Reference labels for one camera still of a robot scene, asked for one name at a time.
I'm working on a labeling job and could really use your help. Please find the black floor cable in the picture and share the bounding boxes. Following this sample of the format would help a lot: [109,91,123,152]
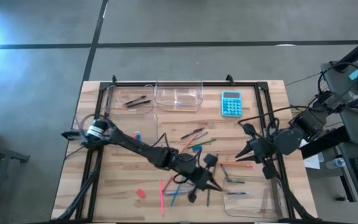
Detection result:
[317,61,358,94]

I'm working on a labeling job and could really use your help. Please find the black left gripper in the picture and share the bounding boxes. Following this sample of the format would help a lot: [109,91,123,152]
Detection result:
[183,154,224,203]

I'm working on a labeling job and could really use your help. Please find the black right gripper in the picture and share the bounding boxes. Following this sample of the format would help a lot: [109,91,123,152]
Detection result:
[235,123,280,180]

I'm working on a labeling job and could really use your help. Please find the black pole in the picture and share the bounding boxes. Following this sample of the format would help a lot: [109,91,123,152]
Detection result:
[333,30,358,73]

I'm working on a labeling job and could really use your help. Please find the white paper sheet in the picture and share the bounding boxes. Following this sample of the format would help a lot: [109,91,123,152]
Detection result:
[303,138,322,170]

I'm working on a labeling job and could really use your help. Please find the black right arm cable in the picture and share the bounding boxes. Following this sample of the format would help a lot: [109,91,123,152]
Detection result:
[237,105,323,138]

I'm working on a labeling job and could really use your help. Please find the thin grey cable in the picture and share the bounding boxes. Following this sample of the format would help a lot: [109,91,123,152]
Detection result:
[285,72,323,86]

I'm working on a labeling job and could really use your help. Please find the teal calculator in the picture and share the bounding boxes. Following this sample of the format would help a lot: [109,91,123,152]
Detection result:
[221,90,243,118]

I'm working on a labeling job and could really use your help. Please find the clear water bottle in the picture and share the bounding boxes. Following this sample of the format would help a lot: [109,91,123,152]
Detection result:
[326,157,347,170]

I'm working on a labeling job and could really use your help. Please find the purple crayon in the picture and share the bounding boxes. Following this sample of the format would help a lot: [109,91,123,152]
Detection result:
[180,127,204,140]

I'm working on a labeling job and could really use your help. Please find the translucent grey pen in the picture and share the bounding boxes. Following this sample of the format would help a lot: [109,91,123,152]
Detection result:
[164,189,192,196]

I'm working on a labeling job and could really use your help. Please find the black stand foot bar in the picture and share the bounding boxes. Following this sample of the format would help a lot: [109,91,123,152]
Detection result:
[300,126,349,160]

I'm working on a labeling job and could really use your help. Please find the blue pencil with red eraser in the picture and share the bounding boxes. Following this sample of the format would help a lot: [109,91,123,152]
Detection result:
[170,183,183,208]

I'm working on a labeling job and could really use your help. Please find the clear plastic bin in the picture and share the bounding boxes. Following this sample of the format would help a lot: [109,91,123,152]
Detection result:
[104,85,155,118]
[154,80,204,113]
[222,175,288,219]
[106,111,160,147]

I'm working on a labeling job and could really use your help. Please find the grey desk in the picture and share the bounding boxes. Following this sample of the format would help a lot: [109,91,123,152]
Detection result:
[320,58,358,223]

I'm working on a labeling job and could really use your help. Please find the black pen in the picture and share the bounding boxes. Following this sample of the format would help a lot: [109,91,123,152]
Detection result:
[126,99,152,109]
[124,95,148,106]

